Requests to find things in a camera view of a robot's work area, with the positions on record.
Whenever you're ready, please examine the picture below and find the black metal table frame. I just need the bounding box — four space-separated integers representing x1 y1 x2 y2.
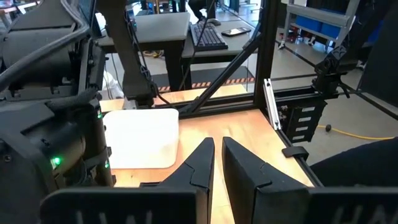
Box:
178 0 398 187

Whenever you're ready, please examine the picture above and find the black table clamp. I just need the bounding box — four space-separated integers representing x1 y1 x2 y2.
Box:
282 145 310 159

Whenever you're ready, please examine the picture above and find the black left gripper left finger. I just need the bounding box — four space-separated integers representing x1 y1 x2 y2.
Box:
139 136 216 224

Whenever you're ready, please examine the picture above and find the black computer keyboard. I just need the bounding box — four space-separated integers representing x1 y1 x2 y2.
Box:
189 22 229 52

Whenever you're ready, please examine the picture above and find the dark grey desk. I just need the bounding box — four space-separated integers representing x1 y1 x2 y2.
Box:
96 11 191 91

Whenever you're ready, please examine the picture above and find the grey desk with keyboard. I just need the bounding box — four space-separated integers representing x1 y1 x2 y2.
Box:
182 18 265 60

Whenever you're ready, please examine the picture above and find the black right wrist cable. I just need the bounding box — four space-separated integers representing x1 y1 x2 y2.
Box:
0 0 94 91

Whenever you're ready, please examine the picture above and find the black box with white labels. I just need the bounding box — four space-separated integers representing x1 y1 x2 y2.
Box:
281 99 327 144

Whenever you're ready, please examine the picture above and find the yellow cable with black plug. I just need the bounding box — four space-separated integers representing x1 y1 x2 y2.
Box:
317 124 396 141

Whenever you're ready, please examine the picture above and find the grey metal shelf cart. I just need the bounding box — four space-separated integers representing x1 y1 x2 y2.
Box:
281 0 361 47

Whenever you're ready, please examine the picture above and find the silver aluminium rail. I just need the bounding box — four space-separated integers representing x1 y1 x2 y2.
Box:
263 78 282 131

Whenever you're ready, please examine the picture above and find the blue storage bin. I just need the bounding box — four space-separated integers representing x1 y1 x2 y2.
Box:
295 14 323 32
320 21 343 40

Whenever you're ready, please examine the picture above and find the white plastic basket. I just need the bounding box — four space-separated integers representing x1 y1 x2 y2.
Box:
102 108 180 170

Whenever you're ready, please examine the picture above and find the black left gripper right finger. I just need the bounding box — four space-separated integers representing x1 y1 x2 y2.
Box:
221 136 312 224

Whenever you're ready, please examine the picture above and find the white lined trash bin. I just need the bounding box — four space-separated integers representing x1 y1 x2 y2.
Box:
101 70 125 100

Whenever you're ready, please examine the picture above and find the black mat with hazard stripes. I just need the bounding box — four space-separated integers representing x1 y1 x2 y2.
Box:
152 67 256 93

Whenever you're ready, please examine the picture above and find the black smartphone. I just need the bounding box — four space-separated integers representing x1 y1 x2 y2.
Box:
221 27 252 37

